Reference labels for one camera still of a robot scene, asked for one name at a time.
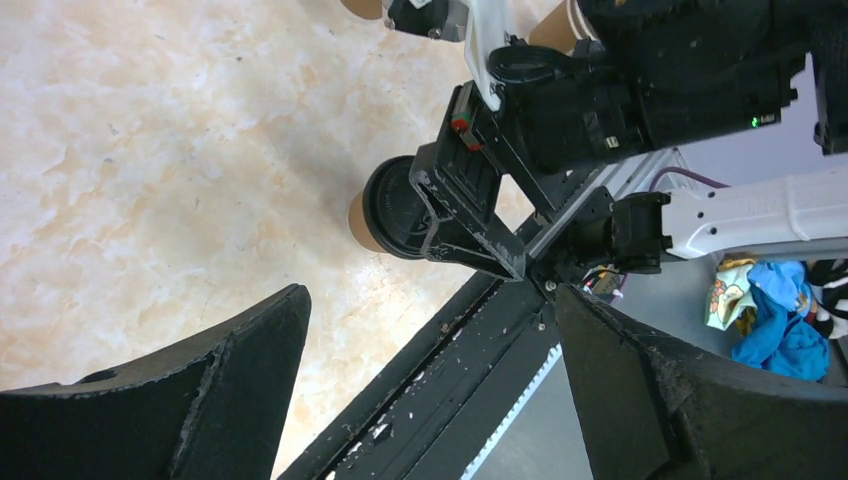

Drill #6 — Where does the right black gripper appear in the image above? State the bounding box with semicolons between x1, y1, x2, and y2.
409;60;656;281

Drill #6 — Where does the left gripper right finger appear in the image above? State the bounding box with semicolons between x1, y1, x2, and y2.
556;286;847;479

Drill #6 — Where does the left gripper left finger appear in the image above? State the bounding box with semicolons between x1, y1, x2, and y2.
1;284;311;479

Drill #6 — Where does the brown paper coffee cup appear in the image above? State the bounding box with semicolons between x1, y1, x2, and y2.
340;0;383;20

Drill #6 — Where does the stack of paper cups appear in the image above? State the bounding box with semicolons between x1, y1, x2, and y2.
527;0;590;54

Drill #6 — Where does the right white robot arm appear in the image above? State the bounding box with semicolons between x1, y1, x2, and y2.
410;1;847;280

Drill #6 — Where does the colourful cloth pile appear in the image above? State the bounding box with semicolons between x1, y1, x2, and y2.
704;259;847;383

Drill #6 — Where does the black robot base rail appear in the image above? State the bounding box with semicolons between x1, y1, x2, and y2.
284;151;675;479

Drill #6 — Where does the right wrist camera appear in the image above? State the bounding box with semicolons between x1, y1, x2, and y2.
382;0;515;112

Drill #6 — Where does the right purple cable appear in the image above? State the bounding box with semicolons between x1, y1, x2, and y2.
647;165;730;193

